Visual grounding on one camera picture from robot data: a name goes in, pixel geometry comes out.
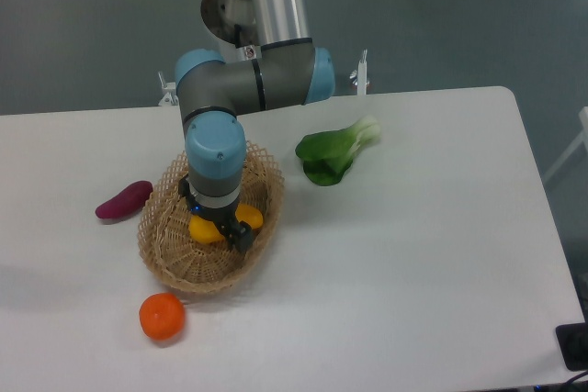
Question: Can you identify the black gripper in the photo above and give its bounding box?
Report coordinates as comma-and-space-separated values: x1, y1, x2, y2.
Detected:
177, 174, 254, 253

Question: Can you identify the yellow mango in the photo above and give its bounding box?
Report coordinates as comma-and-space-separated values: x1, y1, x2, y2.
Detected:
188, 203, 264, 244

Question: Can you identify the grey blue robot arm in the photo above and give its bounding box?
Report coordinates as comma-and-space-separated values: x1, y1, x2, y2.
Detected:
175, 0, 335, 252

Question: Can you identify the woven wicker basket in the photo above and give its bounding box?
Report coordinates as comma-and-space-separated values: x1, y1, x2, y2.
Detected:
138, 141, 284, 295

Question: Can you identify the purple sweet potato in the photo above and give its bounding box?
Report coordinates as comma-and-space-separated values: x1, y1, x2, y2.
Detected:
95, 181, 153, 220

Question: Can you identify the orange tangerine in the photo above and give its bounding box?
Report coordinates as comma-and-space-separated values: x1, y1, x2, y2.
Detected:
139, 293, 186, 342

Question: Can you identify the green bok choy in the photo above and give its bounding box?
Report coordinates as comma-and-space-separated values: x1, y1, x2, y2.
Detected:
295, 116, 381, 186

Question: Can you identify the black device at edge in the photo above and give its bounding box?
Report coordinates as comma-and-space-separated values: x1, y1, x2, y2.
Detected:
555, 322, 587, 372

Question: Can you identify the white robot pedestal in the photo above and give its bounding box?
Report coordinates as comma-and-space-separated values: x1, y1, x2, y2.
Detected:
157, 0, 371, 106

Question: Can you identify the white frame at right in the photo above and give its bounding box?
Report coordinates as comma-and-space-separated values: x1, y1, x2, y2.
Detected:
542, 106, 587, 189

